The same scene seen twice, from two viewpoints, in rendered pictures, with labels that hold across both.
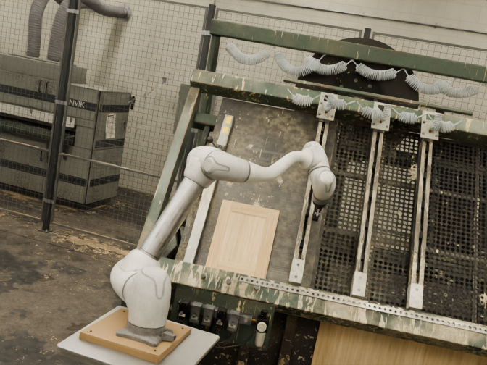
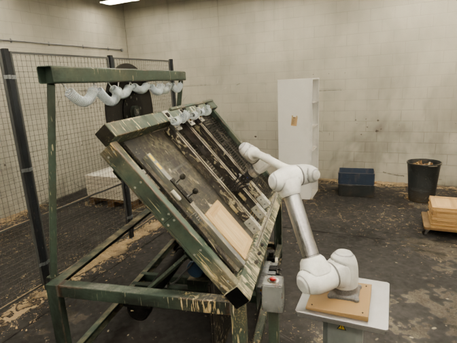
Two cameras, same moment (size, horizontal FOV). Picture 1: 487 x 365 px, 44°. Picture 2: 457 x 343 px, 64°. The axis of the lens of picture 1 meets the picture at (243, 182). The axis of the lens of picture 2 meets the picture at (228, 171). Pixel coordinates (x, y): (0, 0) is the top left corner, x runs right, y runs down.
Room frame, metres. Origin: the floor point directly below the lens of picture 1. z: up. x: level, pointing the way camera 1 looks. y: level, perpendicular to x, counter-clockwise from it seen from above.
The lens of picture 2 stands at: (2.64, 2.37, 2.06)
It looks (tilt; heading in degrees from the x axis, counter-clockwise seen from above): 14 degrees down; 279
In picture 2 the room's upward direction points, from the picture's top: 3 degrees counter-clockwise
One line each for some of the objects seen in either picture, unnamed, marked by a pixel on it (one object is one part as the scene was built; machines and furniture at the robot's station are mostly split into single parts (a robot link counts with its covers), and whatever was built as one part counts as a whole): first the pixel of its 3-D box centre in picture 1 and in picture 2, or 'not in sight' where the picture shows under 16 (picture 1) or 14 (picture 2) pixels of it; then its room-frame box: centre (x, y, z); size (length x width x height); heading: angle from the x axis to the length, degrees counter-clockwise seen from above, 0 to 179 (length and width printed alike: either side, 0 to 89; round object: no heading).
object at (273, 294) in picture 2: not in sight; (273, 294); (2.73, 0.44, 0.84); 0.12 x 0.12 x 0.18; 85
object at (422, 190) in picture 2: not in sight; (422, 180); (0.42, -3.86, 0.33); 0.52 x 0.51 x 0.65; 75
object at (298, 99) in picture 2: not in sight; (298, 138); (2.41, -4.20, 1.03); 0.61 x 0.58 x 2.05; 75
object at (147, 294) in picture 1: (149, 294); (343, 267); (2.31, 0.29, 0.94); 0.18 x 0.16 x 0.22; 34
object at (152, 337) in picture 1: (150, 329); (345, 286); (2.29, 0.27, 0.80); 0.22 x 0.18 x 0.06; 74
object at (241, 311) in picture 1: (219, 322); (271, 277); (2.76, -0.01, 0.69); 0.50 x 0.14 x 0.24; 85
